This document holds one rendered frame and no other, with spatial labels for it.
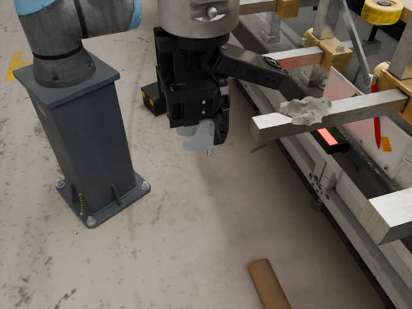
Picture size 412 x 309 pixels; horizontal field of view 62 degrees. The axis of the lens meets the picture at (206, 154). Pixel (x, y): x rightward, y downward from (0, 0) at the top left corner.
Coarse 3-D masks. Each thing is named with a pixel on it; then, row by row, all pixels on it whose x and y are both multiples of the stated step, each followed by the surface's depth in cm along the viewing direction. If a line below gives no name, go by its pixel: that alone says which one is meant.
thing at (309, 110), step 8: (280, 104) 56; (288, 104) 54; (296, 104) 54; (304, 104) 54; (312, 104) 53; (320, 104) 53; (328, 104) 55; (288, 112) 54; (296, 112) 54; (304, 112) 54; (312, 112) 53; (320, 112) 53; (328, 112) 54; (296, 120) 52; (304, 120) 52; (312, 120) 52; (320, 120) 53
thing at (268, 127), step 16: (368, 96) 58; (384, 96) 58; (400, 96) 58; (336, 112) 55; (352, 112) 56; (368, 112) 57; (384, 112) 58; (256, 128) 53; (272, 128) 53; (288, 128) 54; (304, 128) 55; (320, 128) 56
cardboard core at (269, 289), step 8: (256, 264) 120; (264, 264) 120; (256, 272) 119; (264, 272) 118; (272, 272) 119; (256, 280) 118; (264, 280) 116; (272, 280) 116; (264, 288) 115; (272, 288) 114; (280, 288) 115; (264, 296) 114; (272, 296) 112; (280, 296) 112; (264, 304) 113; (272, 304) 111; (280, 304) 110; (288, 304) 111
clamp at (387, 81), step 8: (384, 64) 63; (376, 72) 64; (384, 72) 62; (384, 80) 62; (392, 80) 60; (400, 80) 59; (408, 80) 59; (376, 88) 64; (384, 88) 62; (392, 88) 61; (400, 88) 59; (408, 88) 58; (408, 96) 58; (408, 104) 58; (400, 112) 60; (408, 112) 58; (408, 120) 59
